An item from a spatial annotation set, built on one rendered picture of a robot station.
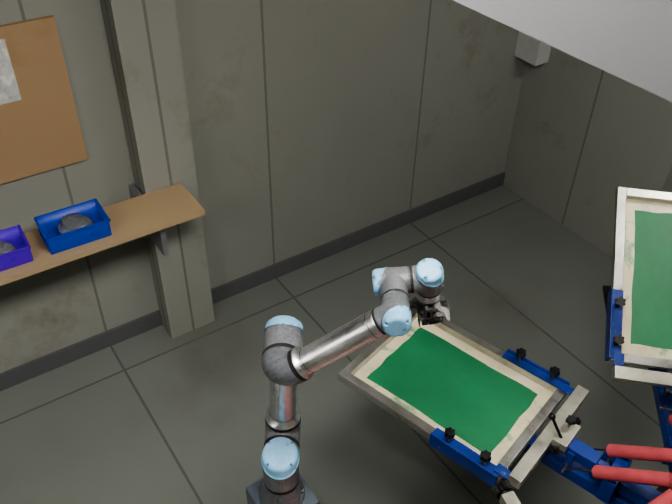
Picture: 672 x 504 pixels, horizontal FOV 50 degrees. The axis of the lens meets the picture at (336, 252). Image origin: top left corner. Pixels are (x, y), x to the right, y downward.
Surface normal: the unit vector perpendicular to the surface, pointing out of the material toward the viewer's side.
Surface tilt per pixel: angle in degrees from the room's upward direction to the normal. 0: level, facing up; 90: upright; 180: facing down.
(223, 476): 0
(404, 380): 0
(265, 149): 90
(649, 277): 32
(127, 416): 0
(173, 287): 90
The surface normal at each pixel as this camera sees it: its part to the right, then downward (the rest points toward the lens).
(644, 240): -0.08, -0.33
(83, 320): 0.55, 0.53
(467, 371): 0.02, -0.77
